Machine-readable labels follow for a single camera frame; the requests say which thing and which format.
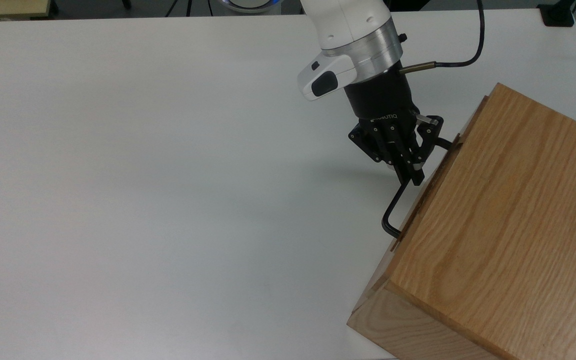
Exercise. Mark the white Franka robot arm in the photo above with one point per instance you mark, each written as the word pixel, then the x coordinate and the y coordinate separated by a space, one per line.
pixel 348 35

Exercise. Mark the light wooden side table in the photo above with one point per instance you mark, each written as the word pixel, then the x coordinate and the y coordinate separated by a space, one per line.
pixel 8 7

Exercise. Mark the black table clamp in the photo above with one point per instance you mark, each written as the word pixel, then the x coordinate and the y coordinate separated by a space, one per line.
pixel 557 16

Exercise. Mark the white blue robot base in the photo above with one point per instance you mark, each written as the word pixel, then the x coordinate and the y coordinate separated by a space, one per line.
pixel 248 5

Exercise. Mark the black tripod legs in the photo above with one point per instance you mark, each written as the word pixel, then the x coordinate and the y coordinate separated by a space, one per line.
pixel 188 7

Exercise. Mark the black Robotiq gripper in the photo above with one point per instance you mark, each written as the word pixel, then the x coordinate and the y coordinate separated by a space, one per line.
pixel 380 102

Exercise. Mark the light wooden cabinet box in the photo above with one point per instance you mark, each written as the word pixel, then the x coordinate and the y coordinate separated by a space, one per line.
pixel 508 235

